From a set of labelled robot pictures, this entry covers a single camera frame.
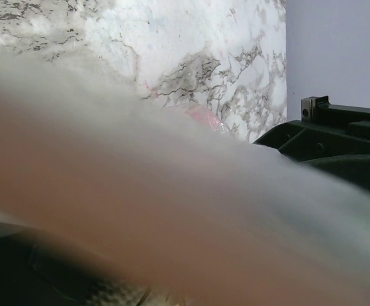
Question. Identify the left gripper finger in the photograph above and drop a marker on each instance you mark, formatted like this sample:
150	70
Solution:
32	275

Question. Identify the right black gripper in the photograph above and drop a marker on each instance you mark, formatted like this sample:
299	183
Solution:
331	138

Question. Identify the clear zip top bag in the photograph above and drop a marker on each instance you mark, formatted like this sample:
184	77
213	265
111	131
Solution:
151	195

